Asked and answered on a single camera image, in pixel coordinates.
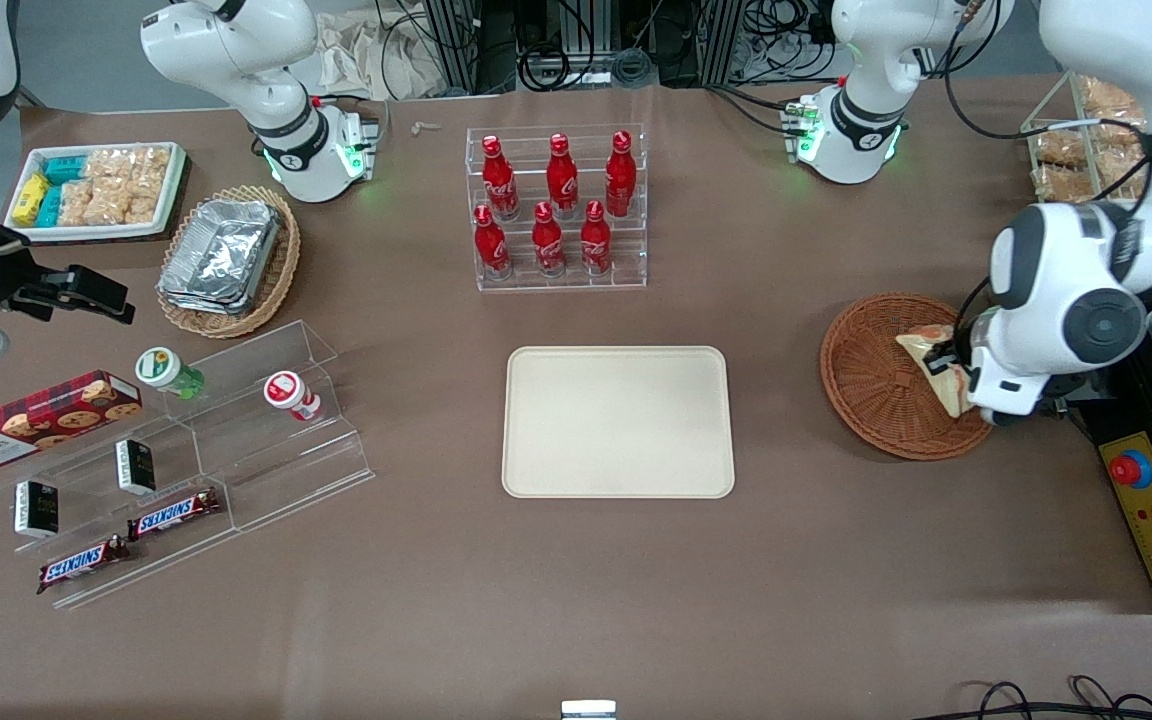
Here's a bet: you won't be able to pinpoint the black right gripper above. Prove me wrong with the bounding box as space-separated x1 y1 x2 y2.
0 260 136 325

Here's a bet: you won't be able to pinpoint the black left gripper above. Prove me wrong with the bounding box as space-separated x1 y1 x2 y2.
924 316 987 381

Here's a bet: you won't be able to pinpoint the triangular sandwich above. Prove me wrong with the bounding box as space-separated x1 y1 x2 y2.
894 322 973 420

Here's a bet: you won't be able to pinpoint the white rectangular snack tray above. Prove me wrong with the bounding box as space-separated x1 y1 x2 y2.
4 142 188 244

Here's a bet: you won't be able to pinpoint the brown wicker basket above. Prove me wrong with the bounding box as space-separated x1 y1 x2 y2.
820 292 997 462

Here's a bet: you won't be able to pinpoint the light wicker basket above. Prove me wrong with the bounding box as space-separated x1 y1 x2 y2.
156 185 302 339

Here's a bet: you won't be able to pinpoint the cream plastic tray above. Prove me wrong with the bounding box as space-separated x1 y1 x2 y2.
502 346 736 500

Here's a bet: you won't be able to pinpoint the clear rice cracker bag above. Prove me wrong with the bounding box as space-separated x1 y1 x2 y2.
132 146 173 187
126 180 164 224
86 148 137 185
88 182 133 227
58 180 97 228

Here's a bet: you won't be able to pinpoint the green drink bottle white cap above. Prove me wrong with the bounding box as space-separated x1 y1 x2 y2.
134 346 206 401

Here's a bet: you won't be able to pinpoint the aluminium foil container stack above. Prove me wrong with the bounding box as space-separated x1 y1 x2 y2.
156 198 285 316

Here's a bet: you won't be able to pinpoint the yellow snack pack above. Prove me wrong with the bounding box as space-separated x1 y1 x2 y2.
12 173 51 227

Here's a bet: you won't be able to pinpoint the red tartan cookie box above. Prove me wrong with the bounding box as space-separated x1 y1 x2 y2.
0 370 144 473

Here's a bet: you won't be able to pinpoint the black equipment base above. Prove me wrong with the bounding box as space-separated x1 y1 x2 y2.
1056 330 1152 614

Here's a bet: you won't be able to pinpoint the small black white box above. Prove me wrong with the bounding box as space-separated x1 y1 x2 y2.
14 480 60 541
115 438 157 497

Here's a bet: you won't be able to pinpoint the small red white bottle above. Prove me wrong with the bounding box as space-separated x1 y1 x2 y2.
263 370 324 424

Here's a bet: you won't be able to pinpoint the clear fried snack bag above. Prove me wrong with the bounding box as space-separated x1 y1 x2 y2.
1034 165 1083 202
1096 150 1149 198
1079 75 1143 117
1091 115 1149 153
1034 128 1088 169

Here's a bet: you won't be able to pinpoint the snickers chocolate bar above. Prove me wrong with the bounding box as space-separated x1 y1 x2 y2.
36 535 133 596
127 487 223 542

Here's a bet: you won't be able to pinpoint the clear acrylic stepped shelf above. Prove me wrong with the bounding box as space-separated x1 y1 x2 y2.
0 320 377 611

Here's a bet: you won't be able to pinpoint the clear acrylic bottle rack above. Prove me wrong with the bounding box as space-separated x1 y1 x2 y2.
465 124 649 293

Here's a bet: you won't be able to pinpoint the crumpled beige paper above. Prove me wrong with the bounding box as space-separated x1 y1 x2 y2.
314 8 449 101

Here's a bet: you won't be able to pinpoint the red cola bottle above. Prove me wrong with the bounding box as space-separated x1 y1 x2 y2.
532 201 567 279
481 135 520 222
604 130 638 219
546 132 581 220
473 204 512 282
580 199 614 277

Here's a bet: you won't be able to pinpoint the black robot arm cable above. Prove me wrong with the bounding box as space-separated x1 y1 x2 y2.
942 0 1152 203

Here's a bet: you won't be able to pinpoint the white wire basket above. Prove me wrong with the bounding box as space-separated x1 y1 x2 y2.
1021 70 1152 207

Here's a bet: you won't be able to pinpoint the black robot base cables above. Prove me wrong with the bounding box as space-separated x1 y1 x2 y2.
704 84 809 137

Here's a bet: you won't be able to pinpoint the black looped floor cable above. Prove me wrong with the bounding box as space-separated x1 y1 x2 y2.
936 676 1152 720

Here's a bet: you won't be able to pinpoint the aluminium frame rack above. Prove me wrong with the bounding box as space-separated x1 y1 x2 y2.
422 0 499 97

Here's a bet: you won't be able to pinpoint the black cable bundle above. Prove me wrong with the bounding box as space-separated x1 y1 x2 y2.
501 0 842 93

